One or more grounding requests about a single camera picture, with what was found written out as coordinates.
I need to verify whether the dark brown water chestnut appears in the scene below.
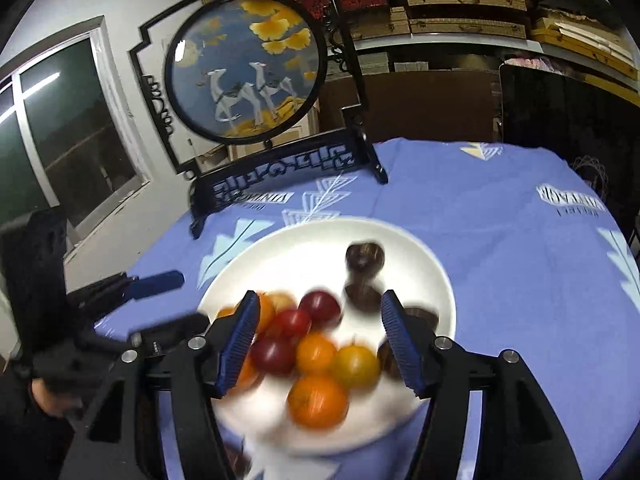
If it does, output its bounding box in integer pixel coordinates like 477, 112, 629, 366
404, 306, 440, 333
346, 241, 386, 276
376, 340, 401, 381
344, 275, 386, 313

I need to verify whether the sliding glass window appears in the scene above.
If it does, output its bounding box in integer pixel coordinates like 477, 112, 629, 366
0, 15, 151, 231

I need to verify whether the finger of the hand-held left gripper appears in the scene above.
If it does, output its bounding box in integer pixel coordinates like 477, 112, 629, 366
95, 312, 211, 357
67, 270, 185, 311

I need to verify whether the tan round fruit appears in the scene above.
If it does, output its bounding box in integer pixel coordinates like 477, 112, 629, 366
267, 291, 297, 312

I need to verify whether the white oval plate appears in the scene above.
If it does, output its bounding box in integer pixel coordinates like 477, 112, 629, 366
197, 217, 457, 456

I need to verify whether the stack of tan woven boxes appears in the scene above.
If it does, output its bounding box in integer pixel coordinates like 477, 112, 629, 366
390, 0, 640, 81

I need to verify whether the small red plum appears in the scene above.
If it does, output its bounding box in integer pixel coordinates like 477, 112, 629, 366
272, 308, 313, 341

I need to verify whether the black flat panel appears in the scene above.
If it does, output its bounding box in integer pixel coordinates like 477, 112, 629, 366
499, 62, 640, 171

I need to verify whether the white metal shelf rack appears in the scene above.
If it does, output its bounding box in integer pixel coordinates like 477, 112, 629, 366
272, 0, 640, 98

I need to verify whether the person's left hand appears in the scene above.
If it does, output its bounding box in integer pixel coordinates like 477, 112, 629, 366
31, 379, 85, 419

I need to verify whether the blue printed tablecloth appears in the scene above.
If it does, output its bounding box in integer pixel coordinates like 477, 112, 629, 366
92, 137, 640, 480

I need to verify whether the brown board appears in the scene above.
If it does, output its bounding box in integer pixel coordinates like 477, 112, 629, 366
320, 70, 501, 143

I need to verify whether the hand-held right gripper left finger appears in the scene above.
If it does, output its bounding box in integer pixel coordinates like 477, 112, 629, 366
60, 290, 262, 480

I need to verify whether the round embroidered screen black stand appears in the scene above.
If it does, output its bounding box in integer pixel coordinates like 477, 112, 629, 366
129, 0, 389, 240

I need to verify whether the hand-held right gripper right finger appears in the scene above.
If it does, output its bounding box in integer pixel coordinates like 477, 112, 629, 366
381, 290, 583, 480

